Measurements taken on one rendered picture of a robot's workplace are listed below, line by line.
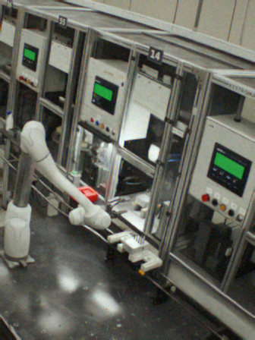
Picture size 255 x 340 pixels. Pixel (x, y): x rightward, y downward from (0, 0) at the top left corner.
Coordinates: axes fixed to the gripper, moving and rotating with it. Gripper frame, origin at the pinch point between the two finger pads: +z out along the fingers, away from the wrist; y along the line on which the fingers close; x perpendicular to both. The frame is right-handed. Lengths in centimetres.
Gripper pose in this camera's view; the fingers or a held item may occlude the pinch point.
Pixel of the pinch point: (124, 206)
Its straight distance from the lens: 314.8
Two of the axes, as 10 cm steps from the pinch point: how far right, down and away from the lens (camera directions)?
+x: -6.1, -4.2, 6.7
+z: 7.7, -1.4, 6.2
